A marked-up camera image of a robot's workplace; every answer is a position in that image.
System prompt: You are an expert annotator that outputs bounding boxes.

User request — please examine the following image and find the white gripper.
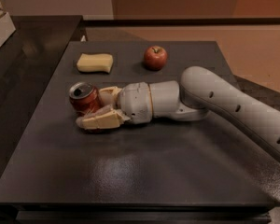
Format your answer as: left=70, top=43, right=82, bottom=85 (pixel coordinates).
left=76, top=82, right=153, bottom=130

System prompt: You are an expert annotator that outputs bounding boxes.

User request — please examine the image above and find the red coke can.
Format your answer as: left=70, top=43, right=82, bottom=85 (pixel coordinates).
left=69, top=82, right=103, bottom=116

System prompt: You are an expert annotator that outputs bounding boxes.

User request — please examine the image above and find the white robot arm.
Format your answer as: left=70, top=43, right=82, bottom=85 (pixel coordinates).
left=69, top=66, right=280, bottom=163

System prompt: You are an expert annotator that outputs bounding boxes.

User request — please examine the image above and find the yellow sponge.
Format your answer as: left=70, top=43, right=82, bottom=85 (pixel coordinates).
left=77, top=53, right=113, bottom=73

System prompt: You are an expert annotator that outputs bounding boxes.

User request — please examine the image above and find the red apple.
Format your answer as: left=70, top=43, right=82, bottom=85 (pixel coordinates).
left=144, top=46, right=168, bottom=71

